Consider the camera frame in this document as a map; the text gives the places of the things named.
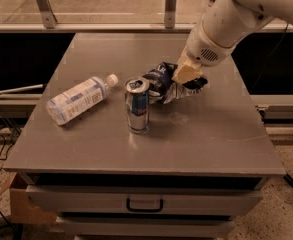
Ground grey cabinet with drawers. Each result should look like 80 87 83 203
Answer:
3 32 286 240

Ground metal railing frame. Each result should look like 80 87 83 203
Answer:
0 0 293 34

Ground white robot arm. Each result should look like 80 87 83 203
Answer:
172 0 293 84

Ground cardboard box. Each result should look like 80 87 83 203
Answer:
0 173 56 224

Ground clear plastic water bottle lying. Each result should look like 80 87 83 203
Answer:
46 74 118 125

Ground black drawer handle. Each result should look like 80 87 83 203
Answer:
126 198 164 213

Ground grey metal rod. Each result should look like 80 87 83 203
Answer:
0 84 47 95

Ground blue chip bag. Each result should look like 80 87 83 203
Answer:
143 62 208 104

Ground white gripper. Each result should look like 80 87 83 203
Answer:
171 20 236 85

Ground redbull can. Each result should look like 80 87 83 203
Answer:
124 77 149 134

